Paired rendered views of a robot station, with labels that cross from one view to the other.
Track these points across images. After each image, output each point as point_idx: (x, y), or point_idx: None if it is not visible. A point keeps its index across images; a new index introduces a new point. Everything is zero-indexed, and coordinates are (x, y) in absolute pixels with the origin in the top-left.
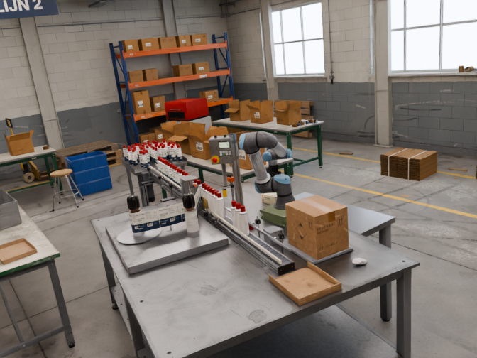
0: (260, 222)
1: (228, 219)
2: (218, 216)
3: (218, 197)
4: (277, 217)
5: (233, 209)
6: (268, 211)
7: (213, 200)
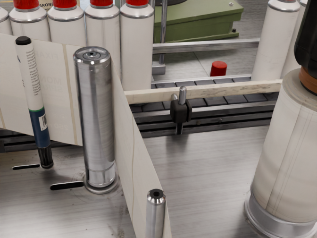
0: (179, 55)
1: (151, 87)
2: (149, 91)
3: (147, 0)
4: (214, 20)
5: (299, 9)
6: (173, 16)
7: (79, 39)
